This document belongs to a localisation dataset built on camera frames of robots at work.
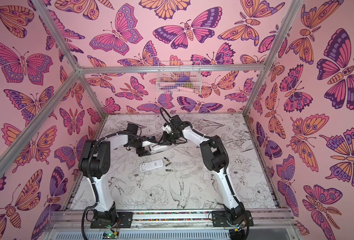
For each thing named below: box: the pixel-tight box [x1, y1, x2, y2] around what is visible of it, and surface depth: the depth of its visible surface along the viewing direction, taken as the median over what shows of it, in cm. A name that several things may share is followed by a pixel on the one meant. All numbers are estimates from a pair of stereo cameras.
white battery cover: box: [203, 171, 211, 181], surface depth 89 cm
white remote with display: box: [139, 158, 164, 172], surface depth 94 cm
